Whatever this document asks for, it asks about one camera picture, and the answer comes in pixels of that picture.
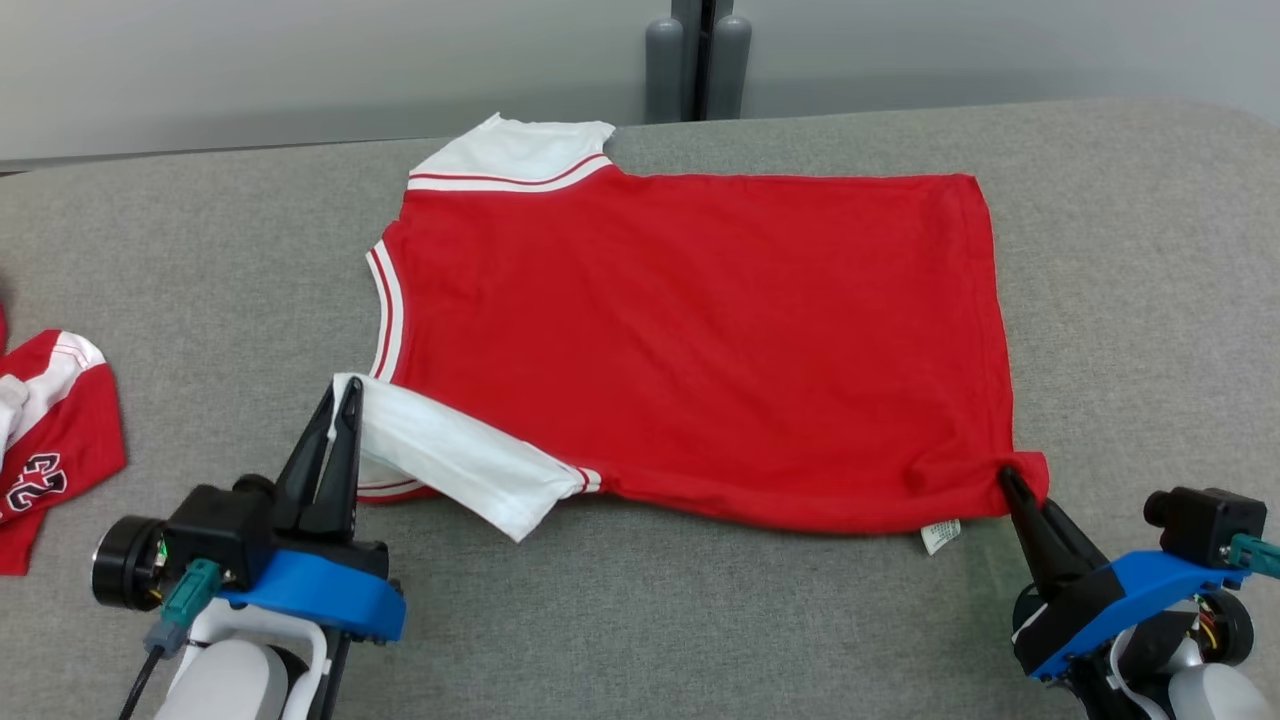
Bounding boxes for red white-sleeved jersey shirt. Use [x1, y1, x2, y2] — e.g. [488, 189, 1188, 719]
[330, 112, 1051, 557]

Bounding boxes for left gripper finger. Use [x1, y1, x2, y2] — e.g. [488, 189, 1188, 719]
[310, 378, 363, 541]
[272, 380, 336, 531]

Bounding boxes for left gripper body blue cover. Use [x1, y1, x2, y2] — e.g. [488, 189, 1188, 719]
[92, 515, 406, 641]

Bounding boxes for left camera cable teal plug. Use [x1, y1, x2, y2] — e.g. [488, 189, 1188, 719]
[120, 558, 223, 720]

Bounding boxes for grey partition post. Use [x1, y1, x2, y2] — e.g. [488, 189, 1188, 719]
[643, 0, 753, 125]

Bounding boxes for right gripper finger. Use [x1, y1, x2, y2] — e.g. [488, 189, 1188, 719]
[1000, 466, 1086, 601]
[1030, 497, 1111, 591]

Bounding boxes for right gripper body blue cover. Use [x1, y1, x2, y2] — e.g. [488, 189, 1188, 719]
[1012, 550, 1256, 681]

